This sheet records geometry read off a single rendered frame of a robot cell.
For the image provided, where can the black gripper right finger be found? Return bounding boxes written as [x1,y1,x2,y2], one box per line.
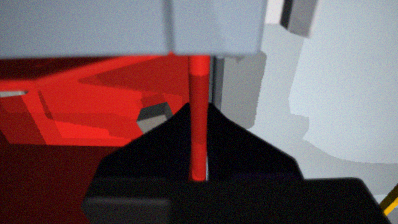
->
[206,102,304,180]

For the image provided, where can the yellow vertical bar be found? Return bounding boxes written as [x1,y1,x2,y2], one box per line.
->
[379,185,398,215]

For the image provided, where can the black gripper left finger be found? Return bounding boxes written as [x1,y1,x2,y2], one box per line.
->
[92,103,191,180]

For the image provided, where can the dark grey shelf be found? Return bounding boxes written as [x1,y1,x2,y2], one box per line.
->
[0,0,323,111]

